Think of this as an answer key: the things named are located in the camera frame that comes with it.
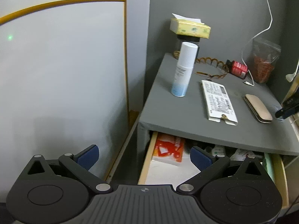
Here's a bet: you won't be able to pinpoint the clear bag red contents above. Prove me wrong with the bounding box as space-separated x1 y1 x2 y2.
252 38 281 83

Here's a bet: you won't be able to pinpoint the green packet in drawer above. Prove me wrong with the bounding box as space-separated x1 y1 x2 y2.
263 153 275 182

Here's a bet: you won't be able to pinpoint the clear jar black lid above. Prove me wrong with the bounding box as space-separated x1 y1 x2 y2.
175 35 201 59

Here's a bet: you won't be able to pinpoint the white cable with round plug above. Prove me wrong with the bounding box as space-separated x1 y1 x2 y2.
285 57 299 83

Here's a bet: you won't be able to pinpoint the grey bedside cabinet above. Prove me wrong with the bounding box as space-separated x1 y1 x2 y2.
136 0 299 183

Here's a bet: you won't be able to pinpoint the wooden drawer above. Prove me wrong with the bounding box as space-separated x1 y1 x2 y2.
138 131 289 209

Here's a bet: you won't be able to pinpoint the brown wavy headband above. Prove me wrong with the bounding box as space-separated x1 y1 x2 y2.
172 51 230 80

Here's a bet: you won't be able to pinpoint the red label supplement bottle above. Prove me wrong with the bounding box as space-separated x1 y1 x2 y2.
226 60 248 79

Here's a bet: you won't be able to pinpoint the white usb charging cable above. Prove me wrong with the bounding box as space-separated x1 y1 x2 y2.
241 0 274 87

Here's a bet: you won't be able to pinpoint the beige zip case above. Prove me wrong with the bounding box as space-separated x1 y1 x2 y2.
244 94 273 123

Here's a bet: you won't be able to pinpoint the yellow tissue pack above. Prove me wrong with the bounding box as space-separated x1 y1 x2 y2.
170 13 211 39

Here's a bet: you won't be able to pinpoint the white printed box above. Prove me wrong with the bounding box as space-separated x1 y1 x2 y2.
202 80 238 126

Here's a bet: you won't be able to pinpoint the white blue spray bottle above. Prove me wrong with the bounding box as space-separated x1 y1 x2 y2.
171 41 198 97

